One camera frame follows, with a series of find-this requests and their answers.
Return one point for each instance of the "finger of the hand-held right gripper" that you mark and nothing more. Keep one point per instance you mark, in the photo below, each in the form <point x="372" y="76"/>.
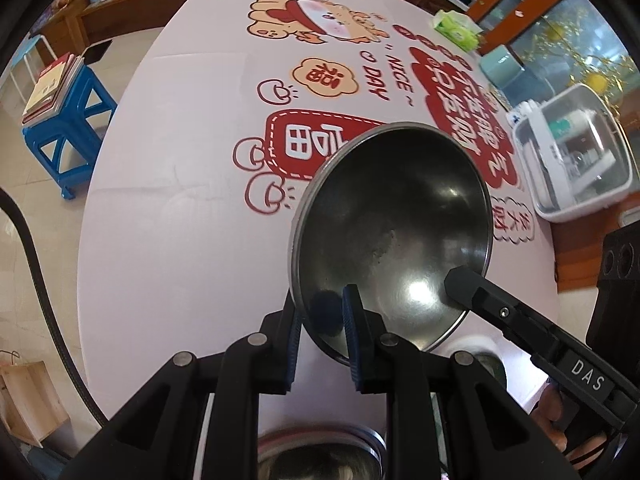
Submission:
<point x="490" y="305"/>

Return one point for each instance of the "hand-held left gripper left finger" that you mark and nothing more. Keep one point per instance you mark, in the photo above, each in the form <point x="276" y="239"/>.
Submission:
<point x="295" y="350"/>

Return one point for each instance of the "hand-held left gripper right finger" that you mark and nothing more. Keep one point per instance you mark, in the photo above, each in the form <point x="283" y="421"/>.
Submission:
<point x="352" y="330"/>

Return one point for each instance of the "white plate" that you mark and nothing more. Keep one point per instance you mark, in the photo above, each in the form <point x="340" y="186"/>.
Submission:
<point x="470" y="345"/>

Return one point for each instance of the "small steel bowl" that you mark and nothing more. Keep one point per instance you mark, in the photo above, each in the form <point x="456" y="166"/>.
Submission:
<point x="320" y="452"/>

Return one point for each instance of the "large steel bowl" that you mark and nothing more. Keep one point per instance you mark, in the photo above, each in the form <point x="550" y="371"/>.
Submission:
<point x="400" y="200"/>

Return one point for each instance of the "person's right hand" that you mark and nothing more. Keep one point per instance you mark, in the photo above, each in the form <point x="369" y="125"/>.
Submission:
<point x="547" y="410"/>

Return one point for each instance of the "white dish cabinet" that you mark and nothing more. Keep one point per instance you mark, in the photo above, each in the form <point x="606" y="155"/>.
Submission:
<point x="575" y="160"/>

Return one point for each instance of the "gold ornament plant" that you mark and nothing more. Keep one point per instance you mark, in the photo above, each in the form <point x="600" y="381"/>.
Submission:
<point x="595" y="60"/>

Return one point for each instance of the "cardboard box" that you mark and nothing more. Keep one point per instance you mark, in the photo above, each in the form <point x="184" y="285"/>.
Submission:
<point x="30" y="405"/>

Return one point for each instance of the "green tissue pack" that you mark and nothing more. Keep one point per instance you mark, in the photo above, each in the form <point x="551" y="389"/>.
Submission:
<point x="457" y="30"/>

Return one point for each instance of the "blue plastic stool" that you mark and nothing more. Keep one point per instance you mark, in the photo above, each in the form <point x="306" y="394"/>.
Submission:
<point x="65" y="125"/>

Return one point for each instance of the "stack of books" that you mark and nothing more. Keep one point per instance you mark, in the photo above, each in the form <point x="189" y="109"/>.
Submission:
<point x="52" y="85"/>

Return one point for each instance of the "wooden tv cabinet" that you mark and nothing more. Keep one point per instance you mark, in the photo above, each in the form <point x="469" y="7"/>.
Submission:
<point x="125" y="7"/>

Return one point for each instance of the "white stool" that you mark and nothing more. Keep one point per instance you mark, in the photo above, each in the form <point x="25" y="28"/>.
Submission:
<point x="25" y="55"/>

